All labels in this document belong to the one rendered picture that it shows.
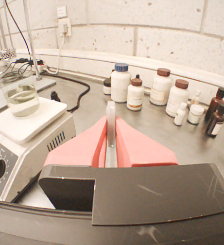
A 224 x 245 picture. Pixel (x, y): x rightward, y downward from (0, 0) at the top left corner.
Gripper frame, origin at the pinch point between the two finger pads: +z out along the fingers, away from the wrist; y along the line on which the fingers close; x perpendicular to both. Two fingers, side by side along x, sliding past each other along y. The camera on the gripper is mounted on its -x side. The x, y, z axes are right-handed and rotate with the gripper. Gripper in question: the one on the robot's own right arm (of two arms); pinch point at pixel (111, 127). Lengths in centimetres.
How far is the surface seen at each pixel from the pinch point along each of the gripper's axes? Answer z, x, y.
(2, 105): 30, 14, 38
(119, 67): 32.6, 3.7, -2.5
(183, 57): 38.4, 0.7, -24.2
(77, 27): 64, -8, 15
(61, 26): 65, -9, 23
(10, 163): 2.7, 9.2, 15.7
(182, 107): 20.1, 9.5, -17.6
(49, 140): 8.5, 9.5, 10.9
